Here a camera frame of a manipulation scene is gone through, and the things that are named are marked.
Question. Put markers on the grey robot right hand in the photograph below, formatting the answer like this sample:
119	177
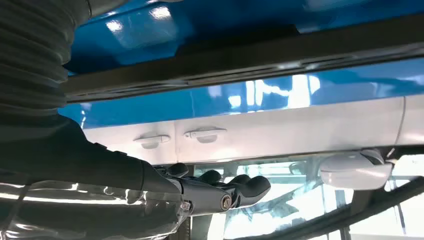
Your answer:
82	185

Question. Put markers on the blue metal shelf rack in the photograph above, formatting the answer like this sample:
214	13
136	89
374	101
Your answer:
139	36

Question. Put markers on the white car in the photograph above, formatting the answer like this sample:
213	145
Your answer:
281	132

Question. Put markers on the white car side mirror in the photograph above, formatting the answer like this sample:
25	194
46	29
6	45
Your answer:
354	170

